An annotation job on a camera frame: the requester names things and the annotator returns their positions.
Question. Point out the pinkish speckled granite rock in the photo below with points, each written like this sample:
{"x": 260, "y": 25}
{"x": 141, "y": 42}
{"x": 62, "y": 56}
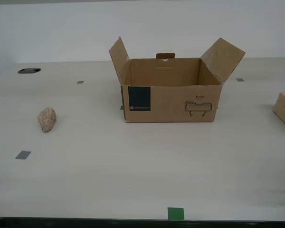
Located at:
{"x": 46, "y": 120}

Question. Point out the open brown cardboard box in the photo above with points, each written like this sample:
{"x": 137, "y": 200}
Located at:
{"x": 171, "y": 107}

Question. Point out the grey tape square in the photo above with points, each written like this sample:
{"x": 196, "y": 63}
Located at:
{"x": 240, "y": 79}
{"x": 23, "y": 155}
{"x": 80, "y": 82}

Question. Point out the black oval table grommet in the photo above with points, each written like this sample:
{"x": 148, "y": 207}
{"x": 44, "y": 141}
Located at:
{"x": 29, "y": 70}

